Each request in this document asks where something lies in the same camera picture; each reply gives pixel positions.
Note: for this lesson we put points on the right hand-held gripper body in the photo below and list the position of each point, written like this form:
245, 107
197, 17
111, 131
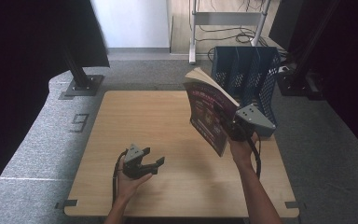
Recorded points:
251, 119

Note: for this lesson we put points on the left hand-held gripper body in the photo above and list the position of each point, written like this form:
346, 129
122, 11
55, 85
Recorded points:
133, 166

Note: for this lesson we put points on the purple paperback book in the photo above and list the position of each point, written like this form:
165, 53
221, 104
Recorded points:
206, 112

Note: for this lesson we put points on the blue plastic file rack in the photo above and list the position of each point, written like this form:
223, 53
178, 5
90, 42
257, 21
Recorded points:
261, 77

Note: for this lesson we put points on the person's left hand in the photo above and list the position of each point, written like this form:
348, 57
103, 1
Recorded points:
127, 186

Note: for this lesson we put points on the person's right hand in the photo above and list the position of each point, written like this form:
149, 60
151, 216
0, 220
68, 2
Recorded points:
244, 152

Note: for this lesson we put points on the black metal stand with base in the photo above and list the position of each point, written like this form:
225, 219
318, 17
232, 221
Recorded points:
298, 84
82, 84

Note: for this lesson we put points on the white power strip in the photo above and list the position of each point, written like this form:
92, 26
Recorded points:
283, 69

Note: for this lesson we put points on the black curtain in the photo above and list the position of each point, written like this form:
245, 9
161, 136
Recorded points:
354, 77
18, 62

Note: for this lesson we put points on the grey table corner bracket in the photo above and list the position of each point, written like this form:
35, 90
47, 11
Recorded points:
68, 203
292, 204

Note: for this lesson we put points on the white metal stand frame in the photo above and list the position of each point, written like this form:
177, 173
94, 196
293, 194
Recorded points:
223, 18

